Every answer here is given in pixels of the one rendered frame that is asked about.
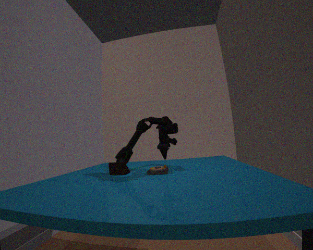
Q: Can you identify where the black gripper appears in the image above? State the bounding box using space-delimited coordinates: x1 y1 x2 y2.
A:
157 134 171 159

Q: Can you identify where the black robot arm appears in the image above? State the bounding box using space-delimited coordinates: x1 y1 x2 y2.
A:
115 116 178 164

